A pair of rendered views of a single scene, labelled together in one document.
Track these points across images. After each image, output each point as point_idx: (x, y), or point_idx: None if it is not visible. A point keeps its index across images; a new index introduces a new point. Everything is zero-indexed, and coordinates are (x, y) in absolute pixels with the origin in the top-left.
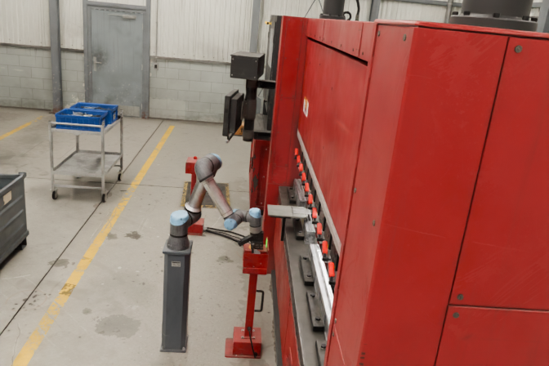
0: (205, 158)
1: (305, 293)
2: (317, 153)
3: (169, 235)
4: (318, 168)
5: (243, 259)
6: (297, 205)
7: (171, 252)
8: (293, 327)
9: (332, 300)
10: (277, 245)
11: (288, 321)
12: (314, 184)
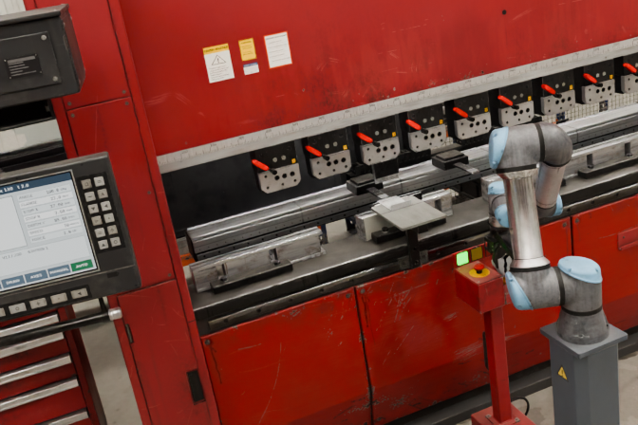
0: (543, 121)
1: (581, 180)
2: (462, 45)
3: (598, 315)
4: (487, 57)
5: (503, 292)
6: (306, 254)
7: (614, 326)
8: (621, 201)
9: (601, 142)
10: (320, 362)
11: (582, 239)
12: (478, 88)
